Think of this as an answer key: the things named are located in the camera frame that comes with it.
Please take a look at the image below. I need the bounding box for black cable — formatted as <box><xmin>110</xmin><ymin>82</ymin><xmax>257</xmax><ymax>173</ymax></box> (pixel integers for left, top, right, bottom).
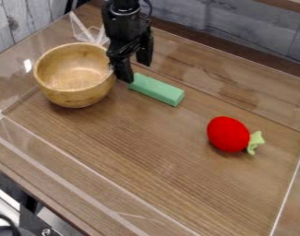
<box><xmin>0</xmin><ymin>213</ymin><xmax>22</xmax><ymax>236</ymax></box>

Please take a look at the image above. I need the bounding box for green rectangular stick block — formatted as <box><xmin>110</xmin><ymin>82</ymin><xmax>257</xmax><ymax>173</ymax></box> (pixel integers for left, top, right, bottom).
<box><xmin>129</xmin><ymin>73</ymin><xmax>185</xmax><ymax>107</ymax></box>

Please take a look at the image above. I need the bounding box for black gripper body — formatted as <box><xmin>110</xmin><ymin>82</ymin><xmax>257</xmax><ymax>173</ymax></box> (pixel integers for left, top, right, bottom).
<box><xmin>102</xmin><ymin>0</ymin><xmax>151</xmax><ymax>58</ymax></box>

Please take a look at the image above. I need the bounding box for clear acrylic corner bracket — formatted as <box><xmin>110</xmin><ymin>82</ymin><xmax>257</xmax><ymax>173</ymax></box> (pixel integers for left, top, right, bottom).
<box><xmin>70</xmin><ymin>12</ymin><xmax>108</xmax><ymax>46</ymax></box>

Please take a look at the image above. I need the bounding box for red knitted strawberry toy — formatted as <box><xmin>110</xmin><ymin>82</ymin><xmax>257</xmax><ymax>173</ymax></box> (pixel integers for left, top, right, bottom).
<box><xmin>206</xmin><ymin>116</ymin><xmax>265</xmax><ymax>155</ymax></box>

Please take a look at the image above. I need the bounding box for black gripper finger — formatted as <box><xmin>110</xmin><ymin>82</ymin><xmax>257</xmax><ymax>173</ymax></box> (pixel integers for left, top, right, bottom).
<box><xmin>111</xmin><ymin>57</ymin><xmax>134</xmax><ymax>83</ymax></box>
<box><xmin>135</xmin><ymin>30</ymin><xmax>153</xmax><ymax>66</ymax></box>

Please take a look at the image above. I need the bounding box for brown wooden bowl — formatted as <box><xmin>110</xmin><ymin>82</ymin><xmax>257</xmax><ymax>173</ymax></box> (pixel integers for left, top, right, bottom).
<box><xmin>34</xmin><ymin>42</ymin><xmax>116</xmax><ymax>108</ymax></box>

